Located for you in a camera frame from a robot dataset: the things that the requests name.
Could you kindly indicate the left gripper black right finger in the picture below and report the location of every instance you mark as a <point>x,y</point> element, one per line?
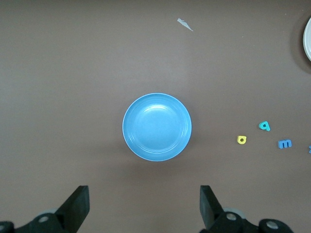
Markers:
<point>211,213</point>

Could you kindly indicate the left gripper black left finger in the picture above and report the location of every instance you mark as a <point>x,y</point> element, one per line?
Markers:
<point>73,213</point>

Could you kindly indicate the yellow foam letter d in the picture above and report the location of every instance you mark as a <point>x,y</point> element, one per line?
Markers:
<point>238,142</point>

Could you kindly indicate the blue foam letter m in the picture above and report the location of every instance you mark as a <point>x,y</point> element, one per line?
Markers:
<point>284,142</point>

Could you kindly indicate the teal foam letter p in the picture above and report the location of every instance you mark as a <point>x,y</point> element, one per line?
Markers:
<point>267,128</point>

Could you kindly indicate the blue round plate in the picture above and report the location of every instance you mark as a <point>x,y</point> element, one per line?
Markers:
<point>156,127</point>

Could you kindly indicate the small white tape scrap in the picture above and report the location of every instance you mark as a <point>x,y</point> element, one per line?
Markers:
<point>185,23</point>

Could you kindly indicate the beige round plate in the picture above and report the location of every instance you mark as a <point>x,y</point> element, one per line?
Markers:
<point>308,38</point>

